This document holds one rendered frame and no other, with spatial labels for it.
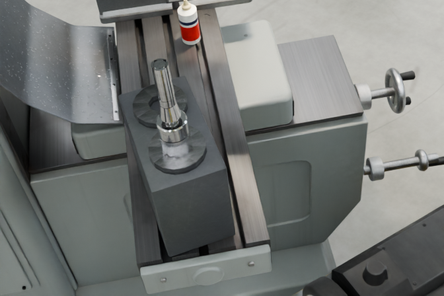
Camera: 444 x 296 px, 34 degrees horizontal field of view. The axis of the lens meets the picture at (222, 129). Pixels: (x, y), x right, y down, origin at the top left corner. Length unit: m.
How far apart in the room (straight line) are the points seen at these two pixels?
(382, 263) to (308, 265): 0.54
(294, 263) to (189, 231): 0.87
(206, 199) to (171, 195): 0.06
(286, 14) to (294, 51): 1.21
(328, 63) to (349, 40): 1.12
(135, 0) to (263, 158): 0.47
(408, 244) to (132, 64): 0.70
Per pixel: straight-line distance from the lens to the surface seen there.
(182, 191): 1.10
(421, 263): 1.60
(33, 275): 1.89
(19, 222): 1.73
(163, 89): 1.00
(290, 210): 1.92
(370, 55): 2.85
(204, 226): 1.19
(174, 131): 1.05
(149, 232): 1.27
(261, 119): 1.62
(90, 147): 1.62
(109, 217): 1.82
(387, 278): 1.54
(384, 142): 2.55
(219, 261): 1.24
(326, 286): 1.55
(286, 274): 2.01
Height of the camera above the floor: 1.95
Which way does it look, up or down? 49 degrees down
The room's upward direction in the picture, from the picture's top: 8 degrees counter-clockwise
